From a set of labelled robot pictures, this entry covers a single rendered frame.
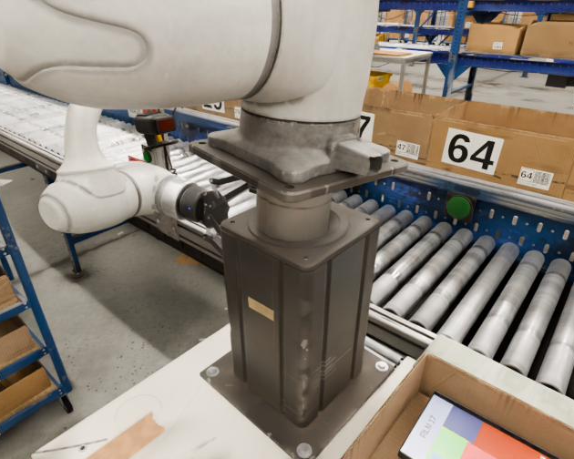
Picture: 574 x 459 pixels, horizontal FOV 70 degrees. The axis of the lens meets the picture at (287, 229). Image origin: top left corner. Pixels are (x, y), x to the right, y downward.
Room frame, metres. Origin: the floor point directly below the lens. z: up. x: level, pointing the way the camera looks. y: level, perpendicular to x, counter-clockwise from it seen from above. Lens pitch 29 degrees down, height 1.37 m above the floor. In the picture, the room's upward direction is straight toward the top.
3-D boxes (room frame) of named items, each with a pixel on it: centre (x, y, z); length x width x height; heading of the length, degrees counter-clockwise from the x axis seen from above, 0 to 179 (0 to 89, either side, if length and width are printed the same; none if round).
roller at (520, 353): (0.74, -0.59, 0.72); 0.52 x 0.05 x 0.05; 140
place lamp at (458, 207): (1.12, -0.52, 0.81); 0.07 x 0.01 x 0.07; 50
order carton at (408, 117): (1.51, -0.40, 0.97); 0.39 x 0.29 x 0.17; 50
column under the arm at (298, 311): (0.54, -0.02, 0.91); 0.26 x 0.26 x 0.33; 47
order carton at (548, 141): (1.25, -0.69, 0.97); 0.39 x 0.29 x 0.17; 50
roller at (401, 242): (1.00, -0.30, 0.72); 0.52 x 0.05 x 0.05; 140
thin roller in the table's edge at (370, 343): (0.67, -0.12, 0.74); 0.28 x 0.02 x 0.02; 47
